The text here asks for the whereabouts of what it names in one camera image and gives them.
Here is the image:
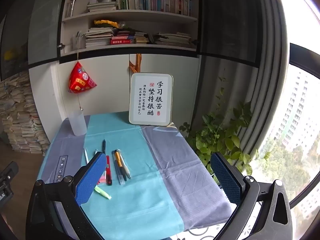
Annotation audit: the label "wide stack of notebooks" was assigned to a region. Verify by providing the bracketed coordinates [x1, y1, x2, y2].
[153, 32, 195, 47]

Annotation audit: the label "red utility knife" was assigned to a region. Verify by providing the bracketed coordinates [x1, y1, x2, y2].
[105, 155, 112, 186]

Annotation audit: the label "row of upright books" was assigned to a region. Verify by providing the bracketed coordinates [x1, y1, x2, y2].
[115, 0, 193, 15]

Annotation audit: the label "black window frame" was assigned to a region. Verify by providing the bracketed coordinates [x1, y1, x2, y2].
[289, 42, 320, 205]

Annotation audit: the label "translucent pen cup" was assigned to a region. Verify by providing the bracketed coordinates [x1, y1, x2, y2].
[67, 110, 87, 136]

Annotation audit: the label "yellow pen with black tip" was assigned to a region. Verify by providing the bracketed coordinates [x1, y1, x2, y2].
[114, 150, 128, 182]

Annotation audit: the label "clear blue gel pen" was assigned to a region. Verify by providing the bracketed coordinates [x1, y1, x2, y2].
[111, 150, 125, 186]

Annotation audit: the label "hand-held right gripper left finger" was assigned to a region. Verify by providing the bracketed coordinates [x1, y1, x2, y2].
[25, 151, 108, 240]

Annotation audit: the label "apartment buildings outside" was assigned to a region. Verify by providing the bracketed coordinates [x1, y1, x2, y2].
[272, 66, 320, 150]

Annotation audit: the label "blue and grey tablecloth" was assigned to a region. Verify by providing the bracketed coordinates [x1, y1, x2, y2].
[36, 111, 233, 240]

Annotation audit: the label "grey curtain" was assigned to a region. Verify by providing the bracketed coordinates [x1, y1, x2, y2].
[235, 0, 292, 155]

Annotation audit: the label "stack of mixed books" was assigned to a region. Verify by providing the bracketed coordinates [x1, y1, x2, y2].
[134, 31, 150, 44]

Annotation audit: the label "huge pile of papers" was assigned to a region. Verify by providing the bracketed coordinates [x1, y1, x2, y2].
[0, 71, 50, 157]

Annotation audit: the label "green leafy plant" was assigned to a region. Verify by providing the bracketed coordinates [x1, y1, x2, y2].
[179, 75, 272, 188]

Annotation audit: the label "dark glass cabinet door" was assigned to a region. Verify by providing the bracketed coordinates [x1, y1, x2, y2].
[0, 0, 71, 82]
[199, 0, 265, 68]

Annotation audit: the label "red pyramid hanging ornament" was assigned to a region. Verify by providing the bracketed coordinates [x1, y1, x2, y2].
[69, 32, 97, 111]

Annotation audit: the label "yellow flower garland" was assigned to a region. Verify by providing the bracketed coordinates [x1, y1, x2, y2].
[94, 19, 119, 29]

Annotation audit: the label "small stack of white books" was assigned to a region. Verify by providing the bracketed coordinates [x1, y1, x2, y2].
[87, 0, 117, 13]

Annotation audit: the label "green highlighter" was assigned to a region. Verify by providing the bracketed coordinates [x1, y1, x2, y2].
[94, 185, 112, 200]

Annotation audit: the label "framed calligraphy board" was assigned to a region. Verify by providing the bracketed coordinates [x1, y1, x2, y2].
[129, 72, 174, 127]

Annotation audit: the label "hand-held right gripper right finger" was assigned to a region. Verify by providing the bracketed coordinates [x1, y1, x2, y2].
[210, 152, 293, 240]

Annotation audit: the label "stack of magazines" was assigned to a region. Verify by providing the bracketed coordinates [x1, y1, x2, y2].
[84, 27, 114, 48]

